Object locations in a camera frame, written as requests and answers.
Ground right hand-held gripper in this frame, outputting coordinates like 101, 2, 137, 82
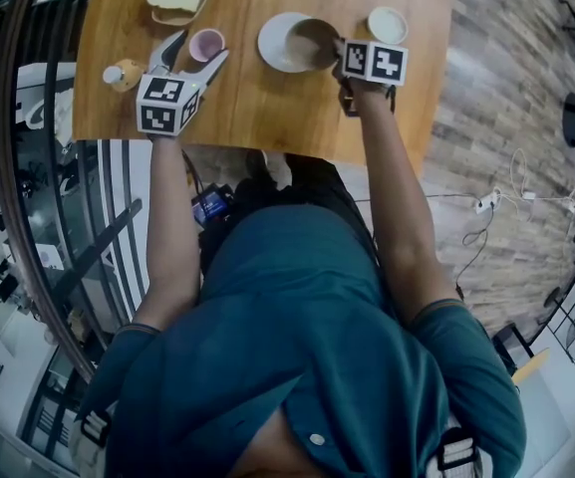
332, 37, 411, 88

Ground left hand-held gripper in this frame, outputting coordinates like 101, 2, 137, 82
136, 29, 231, 136

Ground pink cup dish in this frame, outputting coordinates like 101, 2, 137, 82
188, 28, 226, 64

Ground large white plate dish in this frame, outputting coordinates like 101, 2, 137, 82
257, 11, 319, 75

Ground person's left forearm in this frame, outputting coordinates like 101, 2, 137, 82
137, 133, 204, 334

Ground person's right forearm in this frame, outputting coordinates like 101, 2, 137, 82
338, 78, 460, 329

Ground yellow holder with white bottle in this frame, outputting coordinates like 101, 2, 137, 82
102, 57, 144, 95

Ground person's dark shoe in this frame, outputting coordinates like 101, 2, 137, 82
244, 148, 271, 182

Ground person's black trousers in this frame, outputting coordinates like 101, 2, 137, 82
198, 152, 379, 279

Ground black device with blue screen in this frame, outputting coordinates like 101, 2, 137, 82
189, 182, 234, 229

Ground brown curved handrail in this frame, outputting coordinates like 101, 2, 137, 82
0, 0, 97, 383

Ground white power strip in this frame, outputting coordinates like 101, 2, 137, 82
474, 191, 501, 214

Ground person's teal shirt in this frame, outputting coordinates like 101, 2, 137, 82
74, 203, 528, 478

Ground black wrist strap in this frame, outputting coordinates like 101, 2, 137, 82
338, 79, 399, 119

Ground white cable with charger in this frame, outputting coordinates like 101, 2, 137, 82
494, 146, 575, 204

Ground thin black cable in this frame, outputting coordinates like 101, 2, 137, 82
425, 192, 495, 291

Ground black strap buckle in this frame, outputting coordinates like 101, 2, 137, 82
79, 407, 115, 450
434, 427, 478, 473

